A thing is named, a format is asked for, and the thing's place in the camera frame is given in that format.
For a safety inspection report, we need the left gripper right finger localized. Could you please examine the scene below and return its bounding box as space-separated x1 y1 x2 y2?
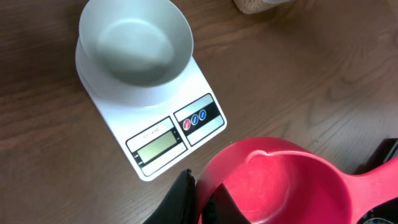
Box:
353 138 398 224

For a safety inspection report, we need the clear plastic soybean container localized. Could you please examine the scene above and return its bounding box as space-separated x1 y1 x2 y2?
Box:
233 0 290 14

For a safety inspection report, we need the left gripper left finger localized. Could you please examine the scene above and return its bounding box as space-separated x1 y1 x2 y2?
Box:
144 169 195 224

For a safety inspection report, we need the grey round bowl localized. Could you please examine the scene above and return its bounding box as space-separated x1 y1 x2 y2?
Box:
79 0 193 86

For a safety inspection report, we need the red plastic measuring scoop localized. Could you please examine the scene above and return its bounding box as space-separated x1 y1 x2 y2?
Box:
195 137 397 223

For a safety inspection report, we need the white digital kitchen scale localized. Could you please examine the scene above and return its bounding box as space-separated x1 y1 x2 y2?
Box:
75 43 227 181

